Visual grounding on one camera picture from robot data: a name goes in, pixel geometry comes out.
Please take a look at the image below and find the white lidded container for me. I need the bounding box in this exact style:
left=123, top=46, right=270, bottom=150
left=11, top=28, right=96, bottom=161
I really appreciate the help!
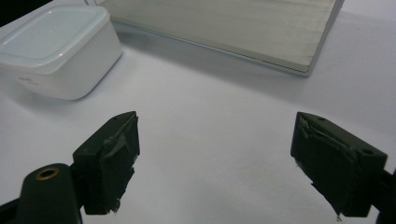
left=0, top=4, right=123, bottom=101

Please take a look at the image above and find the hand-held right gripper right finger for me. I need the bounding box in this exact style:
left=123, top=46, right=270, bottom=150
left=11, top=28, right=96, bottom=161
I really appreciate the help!
left=290, top=111, right=389, bottom=218

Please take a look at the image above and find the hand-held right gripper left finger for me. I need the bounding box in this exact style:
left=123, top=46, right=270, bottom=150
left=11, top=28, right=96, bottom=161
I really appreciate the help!
left=72, top=110, right=141, bottom=216

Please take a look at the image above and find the light wooden board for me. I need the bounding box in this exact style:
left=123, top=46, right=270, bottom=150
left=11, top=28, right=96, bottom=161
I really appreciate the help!
left=83, top=0, right=346, bottom=77

